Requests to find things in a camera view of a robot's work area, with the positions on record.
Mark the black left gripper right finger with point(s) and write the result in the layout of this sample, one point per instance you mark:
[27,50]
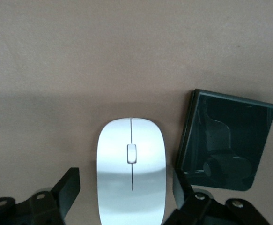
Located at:
[183,192]

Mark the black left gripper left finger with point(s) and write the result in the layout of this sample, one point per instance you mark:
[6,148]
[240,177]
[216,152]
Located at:
[66,192]

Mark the white computer mouse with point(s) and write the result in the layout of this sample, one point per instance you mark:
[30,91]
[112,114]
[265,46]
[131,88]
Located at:
[117,164]

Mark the black phone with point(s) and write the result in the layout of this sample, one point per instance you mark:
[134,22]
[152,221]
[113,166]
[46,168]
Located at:
[220,140]

